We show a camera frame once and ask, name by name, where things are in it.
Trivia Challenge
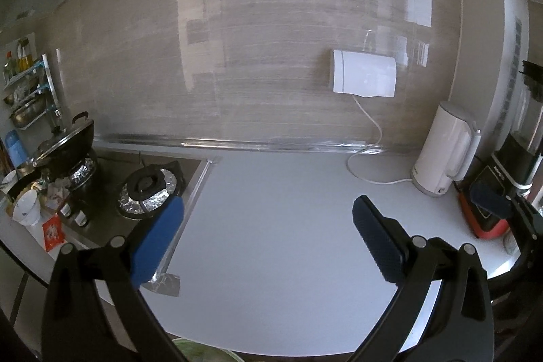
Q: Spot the wall-mounted kitchen rack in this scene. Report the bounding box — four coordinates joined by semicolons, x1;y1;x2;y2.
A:
0;40;60;129

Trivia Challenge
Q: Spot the red paper packet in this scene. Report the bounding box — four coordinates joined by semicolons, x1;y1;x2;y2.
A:
42;216;65;251

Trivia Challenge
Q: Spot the green perforated plastic basket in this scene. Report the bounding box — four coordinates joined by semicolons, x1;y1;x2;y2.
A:
172;338;242;362

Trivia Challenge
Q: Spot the white wall socket box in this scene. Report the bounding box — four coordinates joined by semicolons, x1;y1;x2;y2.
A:
330;49;398;99

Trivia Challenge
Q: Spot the metal bowl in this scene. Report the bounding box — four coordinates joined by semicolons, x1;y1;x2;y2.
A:
9;97;47;127

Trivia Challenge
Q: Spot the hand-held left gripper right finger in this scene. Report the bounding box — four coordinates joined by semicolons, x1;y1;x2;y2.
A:
348;195;496;362

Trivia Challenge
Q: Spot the blue box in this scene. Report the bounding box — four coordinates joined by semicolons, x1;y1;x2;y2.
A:
4;131;28;168

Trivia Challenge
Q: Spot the yellow oil bottle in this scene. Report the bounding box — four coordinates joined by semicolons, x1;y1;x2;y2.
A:
17;41;34;70

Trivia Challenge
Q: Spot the foil-lined stove burner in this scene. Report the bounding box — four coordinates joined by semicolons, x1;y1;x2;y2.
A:
63;156;99;193
116;160;187;221

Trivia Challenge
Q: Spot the white electric kettle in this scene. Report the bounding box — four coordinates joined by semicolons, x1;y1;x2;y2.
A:
411;101;482;197

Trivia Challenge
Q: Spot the white power cable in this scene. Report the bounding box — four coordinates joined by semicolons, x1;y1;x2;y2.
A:
347;95;414;185

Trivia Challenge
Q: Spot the black wok with lid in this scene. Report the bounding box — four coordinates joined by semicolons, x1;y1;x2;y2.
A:
32;112;96;170

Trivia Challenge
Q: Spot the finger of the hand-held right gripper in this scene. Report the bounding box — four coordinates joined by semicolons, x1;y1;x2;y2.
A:
471;180;539;237

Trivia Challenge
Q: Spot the black gas stove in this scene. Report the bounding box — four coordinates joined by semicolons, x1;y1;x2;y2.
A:
55;146;221;244

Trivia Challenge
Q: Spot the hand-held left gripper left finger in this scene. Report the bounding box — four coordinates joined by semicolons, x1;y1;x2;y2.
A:
41;196;187;362

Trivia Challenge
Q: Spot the red black blender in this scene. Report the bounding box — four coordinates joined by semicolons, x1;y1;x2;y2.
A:
457;60;543;241

